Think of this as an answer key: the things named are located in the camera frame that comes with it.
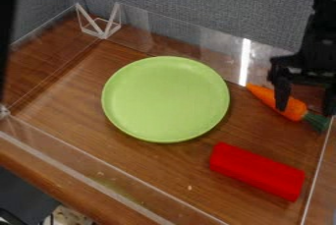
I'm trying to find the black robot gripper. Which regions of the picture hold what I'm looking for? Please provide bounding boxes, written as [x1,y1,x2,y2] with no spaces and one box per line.
[267,48,336,116]

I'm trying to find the orange toy carrot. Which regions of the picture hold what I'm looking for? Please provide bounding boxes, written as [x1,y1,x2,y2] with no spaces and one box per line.
[245,84,330,132]

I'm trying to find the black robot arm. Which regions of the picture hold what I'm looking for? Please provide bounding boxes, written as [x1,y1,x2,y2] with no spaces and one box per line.
[267,0,336,116]

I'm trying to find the red rectangular block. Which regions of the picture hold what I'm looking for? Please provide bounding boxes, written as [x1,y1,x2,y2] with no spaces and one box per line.
[209,142,303,201]

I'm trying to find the light green round plate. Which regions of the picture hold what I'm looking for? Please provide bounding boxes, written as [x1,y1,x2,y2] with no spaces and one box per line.
[101,56,229,143]

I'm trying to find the clear acrylic enclosure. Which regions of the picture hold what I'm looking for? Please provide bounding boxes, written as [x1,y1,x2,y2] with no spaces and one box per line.
[0,4,336,225]

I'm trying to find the clear acrylic corner bracket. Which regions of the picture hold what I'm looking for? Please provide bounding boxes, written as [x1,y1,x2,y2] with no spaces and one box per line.
[74,3,122,39]

